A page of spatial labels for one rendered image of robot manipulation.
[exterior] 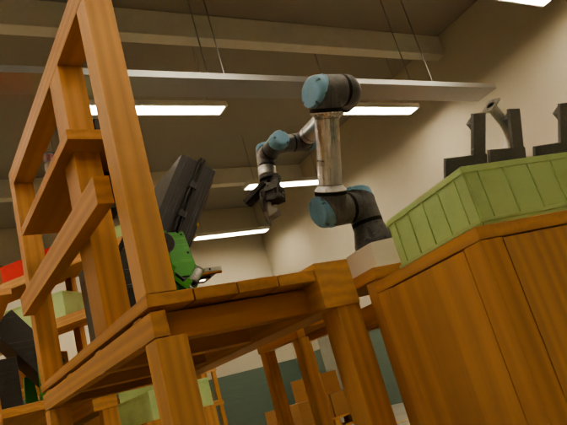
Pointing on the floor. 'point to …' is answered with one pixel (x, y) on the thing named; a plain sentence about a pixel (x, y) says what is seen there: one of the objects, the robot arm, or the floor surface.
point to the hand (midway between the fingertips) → (268, 223)
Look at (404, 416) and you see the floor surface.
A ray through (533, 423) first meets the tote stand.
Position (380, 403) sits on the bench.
